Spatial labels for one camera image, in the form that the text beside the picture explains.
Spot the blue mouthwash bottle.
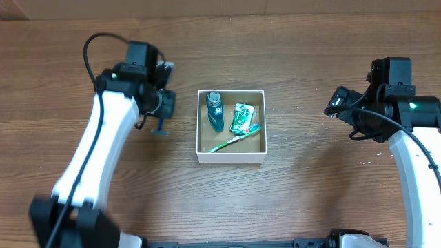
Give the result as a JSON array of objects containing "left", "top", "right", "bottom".
[{"left": 206, "top": 92, "right": 224, "bottom": 132}]

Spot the green white packet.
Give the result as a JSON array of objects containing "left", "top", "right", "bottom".
[{"left": 230, "top": 103, "right": 255, "bottom": 135}]

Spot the green white toothbrush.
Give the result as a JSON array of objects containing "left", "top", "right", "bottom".
[{"left": 209, "top": 123, "right": 261, "bottom": 153}]

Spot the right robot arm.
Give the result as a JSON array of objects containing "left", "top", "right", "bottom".
[{"left": 324, "top": 57, "right": 440, "bottom": 247}]

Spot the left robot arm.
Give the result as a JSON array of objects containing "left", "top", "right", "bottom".
[{"left": 29, "top": 41, "right": 176, "bottom": 247}]

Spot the white cardboard box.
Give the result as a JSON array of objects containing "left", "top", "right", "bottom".
[{"left": 196, "top": 90, "right": 267, "bottom": 163}]

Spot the right black cable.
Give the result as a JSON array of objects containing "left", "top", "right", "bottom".
[{"left": 323, "top": 82, "right": 441, "bottom": 194}]

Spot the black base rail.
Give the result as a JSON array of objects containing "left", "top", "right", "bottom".
[{"left": 142, "top": 229, "right": 389, "bottom": 248}]

